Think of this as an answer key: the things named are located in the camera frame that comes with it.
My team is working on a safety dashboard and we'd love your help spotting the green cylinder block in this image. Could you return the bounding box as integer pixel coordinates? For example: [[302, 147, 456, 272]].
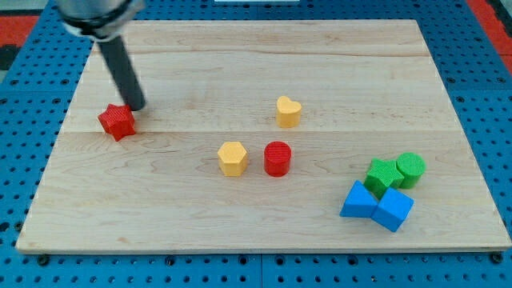
[[396, 152, 426, 189]]

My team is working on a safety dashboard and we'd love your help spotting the blue cube block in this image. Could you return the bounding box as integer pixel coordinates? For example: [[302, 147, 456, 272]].
[[370, 188, 414, 232]]

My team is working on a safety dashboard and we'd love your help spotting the red star block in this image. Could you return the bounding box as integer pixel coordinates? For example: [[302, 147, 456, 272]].
[[98, 104, 136, 142]]

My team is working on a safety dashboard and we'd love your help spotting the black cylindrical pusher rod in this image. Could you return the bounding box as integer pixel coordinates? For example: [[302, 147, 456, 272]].
[[98, 36, 146, 111]]

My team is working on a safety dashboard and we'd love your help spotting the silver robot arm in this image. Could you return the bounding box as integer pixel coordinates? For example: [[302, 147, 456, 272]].
[[55, 0, 146, 42]]

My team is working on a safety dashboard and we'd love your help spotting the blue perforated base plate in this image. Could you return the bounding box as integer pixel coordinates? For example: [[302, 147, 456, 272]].
[[1, 1, 511, 287]]

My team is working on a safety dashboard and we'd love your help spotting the blue triangle block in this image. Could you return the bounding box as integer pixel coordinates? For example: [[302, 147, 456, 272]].
[[339, 180, 378, 218]]

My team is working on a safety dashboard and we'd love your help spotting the light wooden board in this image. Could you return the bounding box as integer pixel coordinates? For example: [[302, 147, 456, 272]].
[[16, 20, 511, 254]]

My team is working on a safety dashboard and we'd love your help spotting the yellow heart block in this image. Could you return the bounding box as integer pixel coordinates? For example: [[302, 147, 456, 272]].
[[276, 95, 302, 128]]

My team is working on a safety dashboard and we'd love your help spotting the red cylinder block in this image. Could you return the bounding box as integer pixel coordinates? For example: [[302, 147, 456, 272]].
[[264, 141, 292, 177]]

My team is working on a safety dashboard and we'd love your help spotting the yellow hexagon block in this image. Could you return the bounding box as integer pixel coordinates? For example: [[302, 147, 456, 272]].
[[218, 142, 249, 177]]

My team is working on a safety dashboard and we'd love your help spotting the green star block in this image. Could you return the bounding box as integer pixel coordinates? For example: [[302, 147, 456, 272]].
[[363, 158, 405, 200]]

